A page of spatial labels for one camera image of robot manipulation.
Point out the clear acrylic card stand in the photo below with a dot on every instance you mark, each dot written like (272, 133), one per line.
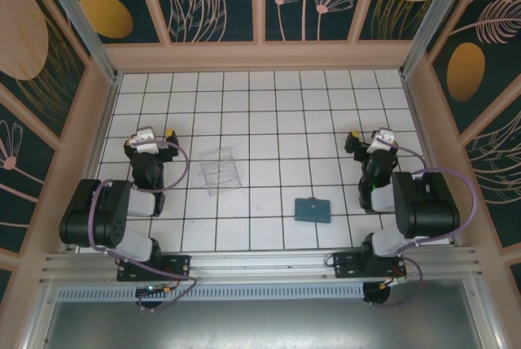
(220, 170)

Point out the teal card holder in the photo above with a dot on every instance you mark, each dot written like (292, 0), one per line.
(311, 212)

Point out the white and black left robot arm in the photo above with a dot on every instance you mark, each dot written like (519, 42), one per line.
(136, 203)

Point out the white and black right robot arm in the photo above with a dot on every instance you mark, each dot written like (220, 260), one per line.
(383, 200)

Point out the small circuit board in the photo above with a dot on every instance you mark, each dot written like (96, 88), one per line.
(152, 289)

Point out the grey metal sheet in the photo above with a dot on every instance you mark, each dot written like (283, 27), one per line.
(264, 324)

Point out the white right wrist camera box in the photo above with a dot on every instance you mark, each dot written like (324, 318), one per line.
(380, 143)

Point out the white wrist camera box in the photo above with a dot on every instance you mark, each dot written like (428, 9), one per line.
(380, 143)
(146, 143)

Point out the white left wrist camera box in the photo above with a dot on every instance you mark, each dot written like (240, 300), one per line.
(146, 143)

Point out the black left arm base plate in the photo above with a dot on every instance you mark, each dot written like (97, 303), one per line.
(179, 267)

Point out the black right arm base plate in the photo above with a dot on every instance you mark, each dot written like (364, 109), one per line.
(346, 267)

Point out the aluminium frame post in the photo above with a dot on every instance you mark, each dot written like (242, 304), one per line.
(79, 19)
(435, 19)

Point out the aluminium mounting rail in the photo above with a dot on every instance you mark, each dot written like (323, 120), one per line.
(264, 263)

